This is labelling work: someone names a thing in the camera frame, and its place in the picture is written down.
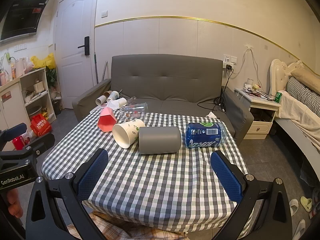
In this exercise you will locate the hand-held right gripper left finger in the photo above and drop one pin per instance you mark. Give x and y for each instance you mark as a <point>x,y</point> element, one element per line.
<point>92,176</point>

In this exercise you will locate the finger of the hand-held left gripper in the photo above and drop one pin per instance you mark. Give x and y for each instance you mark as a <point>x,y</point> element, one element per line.
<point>43,142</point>
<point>17,129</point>

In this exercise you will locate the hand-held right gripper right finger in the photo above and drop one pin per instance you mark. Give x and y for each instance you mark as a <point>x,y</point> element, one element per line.
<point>226,177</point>

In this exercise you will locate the white leaf print paper cup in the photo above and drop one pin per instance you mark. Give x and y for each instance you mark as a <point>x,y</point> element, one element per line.
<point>126,131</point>

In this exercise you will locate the pink faceted cup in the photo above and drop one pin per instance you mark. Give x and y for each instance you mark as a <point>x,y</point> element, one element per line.
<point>107,120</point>

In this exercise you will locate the plain white paper cup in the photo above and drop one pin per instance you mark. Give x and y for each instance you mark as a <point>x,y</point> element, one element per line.
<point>100,100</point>

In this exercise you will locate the grey cup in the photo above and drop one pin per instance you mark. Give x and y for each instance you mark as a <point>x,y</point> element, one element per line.
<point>160,140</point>

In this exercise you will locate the clear glass cup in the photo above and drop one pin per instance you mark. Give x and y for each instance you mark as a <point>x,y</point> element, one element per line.
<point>133,112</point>

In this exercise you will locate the crumpled white paper cup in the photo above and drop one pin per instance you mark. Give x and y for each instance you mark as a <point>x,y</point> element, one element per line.
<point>117,103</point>

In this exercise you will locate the brown paper cup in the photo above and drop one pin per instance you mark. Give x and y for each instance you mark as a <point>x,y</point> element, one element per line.
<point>107,93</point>

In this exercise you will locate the printed paper cup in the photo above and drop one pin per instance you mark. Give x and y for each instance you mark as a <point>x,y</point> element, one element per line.
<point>114,96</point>

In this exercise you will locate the person's left hand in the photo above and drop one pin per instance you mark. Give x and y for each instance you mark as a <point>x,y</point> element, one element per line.
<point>14,202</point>

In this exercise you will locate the red bottle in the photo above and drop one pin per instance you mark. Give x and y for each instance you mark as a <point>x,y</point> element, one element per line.
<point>18,143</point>

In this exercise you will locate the red plastic bag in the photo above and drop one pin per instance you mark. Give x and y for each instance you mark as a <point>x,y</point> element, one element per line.
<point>41,126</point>

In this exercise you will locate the white kitchen counter cabinet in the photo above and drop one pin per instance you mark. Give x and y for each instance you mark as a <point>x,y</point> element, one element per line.
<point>12,97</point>

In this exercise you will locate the black waste bin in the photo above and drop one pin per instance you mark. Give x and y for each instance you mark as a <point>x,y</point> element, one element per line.
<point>56,107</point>

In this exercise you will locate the white open shelf unit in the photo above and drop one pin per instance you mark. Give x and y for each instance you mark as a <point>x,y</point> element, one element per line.
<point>46,97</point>

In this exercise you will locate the blue label plastic bottle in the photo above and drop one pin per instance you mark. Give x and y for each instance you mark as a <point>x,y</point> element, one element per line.
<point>203,134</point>

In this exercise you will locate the plaid clothing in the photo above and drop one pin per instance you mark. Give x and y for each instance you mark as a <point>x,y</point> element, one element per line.
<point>112,227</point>

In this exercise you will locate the pink electric kettle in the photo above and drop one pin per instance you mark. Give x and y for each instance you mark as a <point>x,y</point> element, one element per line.
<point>20,67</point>

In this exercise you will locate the cream nightstand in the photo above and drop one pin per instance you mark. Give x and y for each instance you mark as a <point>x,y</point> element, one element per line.
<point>260,125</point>

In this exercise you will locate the green leafy plant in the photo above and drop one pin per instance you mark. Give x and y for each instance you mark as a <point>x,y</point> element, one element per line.
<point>51,76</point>

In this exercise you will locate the grey white checked tablecloth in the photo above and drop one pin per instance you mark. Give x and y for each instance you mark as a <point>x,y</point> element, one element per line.
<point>162,180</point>

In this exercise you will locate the white tissue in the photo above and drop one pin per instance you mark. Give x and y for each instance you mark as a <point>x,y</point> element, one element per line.
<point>211,115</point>

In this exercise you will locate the yellow plastic bag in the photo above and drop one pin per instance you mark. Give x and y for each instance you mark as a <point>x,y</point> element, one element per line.
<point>45,61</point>

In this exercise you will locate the white slipper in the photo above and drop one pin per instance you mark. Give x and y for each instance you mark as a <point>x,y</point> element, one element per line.
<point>298,230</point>
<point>294,206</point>

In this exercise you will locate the pale yellow slipper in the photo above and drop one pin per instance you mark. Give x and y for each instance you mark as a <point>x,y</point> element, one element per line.
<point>306,203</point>

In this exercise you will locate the clear plastic bottle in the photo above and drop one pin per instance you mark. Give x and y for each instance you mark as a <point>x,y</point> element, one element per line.
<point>131,100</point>

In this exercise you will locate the nightstand clutter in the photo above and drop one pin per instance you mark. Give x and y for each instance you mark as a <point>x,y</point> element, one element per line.
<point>256,92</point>

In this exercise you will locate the grey mop pole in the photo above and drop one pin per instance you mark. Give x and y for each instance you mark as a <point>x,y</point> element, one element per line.
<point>96,67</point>

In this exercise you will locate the thin metal pole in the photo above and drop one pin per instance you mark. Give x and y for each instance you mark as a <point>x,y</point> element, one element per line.
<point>104,71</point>

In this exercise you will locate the cream blanket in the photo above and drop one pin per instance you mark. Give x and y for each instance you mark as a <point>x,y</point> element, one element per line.
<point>297,115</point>

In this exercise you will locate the green drink can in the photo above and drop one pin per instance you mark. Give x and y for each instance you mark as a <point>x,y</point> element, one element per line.
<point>278,97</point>

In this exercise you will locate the black range hood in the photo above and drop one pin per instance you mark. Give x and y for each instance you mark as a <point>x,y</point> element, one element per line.
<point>22,17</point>

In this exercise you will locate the checked grey pillow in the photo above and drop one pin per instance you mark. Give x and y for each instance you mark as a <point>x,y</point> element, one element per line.
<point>302,95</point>

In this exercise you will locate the grey sofa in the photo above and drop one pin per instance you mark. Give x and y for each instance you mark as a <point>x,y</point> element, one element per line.
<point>165,80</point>

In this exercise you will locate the cream carved headboard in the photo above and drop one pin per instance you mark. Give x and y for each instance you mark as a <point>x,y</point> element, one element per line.
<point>277,72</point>

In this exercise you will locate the white door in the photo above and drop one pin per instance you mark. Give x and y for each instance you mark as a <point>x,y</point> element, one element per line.
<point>75,20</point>

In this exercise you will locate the tan pillow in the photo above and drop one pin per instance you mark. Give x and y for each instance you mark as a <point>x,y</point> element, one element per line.
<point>306,78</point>

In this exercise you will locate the grey bed frame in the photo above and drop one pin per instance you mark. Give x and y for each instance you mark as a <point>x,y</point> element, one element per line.
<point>295,142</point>

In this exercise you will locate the white wall sockets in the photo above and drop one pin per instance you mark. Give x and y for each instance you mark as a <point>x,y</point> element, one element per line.
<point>20,47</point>

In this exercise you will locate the white wall socket panel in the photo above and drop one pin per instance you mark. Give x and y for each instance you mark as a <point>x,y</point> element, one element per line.
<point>230,59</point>

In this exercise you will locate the white light switch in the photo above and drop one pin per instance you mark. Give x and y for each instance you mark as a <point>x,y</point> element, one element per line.
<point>104,13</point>

